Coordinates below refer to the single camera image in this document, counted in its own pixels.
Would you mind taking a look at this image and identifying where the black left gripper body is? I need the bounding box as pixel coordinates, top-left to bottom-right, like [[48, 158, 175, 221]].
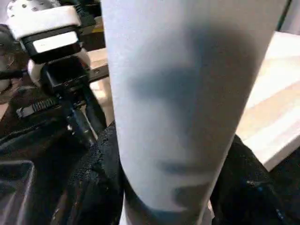
[[16, 59, 110, 118]]

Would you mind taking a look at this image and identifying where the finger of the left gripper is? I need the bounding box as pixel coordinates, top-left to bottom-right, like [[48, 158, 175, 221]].
[[64, 100, 97, 147]]

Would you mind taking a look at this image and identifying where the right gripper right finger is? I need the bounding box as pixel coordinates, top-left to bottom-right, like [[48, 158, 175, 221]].
[[208, 134, 300, 225]]

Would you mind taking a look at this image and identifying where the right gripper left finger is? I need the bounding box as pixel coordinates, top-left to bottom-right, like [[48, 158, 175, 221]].
[[67, 123, 130, 225]]

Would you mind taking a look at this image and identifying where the white plastic table leg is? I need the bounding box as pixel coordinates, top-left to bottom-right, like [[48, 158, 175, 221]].
[[100, 0, 292, 225]]

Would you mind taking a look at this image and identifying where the white plastic table top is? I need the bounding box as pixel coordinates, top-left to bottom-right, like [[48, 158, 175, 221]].
[[86, 31, 300, 172]]

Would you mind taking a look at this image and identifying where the black mat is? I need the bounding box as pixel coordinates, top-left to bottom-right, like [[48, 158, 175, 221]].
[[0, 77, 300, 225]]

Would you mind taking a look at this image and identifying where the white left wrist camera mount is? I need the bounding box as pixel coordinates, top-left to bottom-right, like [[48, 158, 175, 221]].
[[6, 4, 91, 85]]

